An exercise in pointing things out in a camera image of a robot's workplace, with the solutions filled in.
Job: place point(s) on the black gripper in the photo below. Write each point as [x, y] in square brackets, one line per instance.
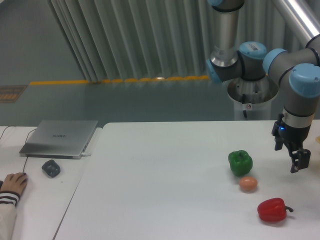
[292, 138]

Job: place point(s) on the green bell pepper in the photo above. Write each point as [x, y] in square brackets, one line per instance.
[240, 162]

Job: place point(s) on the white striped sleeve forearm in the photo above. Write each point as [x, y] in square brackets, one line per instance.
[8, 213]

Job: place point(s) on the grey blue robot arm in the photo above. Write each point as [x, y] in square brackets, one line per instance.
[255, 75]

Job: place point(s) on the wicker basket edge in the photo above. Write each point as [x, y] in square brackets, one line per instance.
[318, 138]

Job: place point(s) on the person's hand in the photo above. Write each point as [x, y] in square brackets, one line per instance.
[14, 183]

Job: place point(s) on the brown egg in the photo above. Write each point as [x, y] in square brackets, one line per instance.
[248, 183]

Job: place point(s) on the red bell pepper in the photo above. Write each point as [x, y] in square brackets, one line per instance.
[273, 210]

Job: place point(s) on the white usb plug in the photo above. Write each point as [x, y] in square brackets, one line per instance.
[85, 154]

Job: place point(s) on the grey pleated curtain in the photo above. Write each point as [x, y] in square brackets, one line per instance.
[136, 39]

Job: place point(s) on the silver closed laptop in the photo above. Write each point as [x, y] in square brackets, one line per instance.
[64, 139]

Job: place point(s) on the small black gadget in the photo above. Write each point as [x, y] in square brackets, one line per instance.
[51, 168]

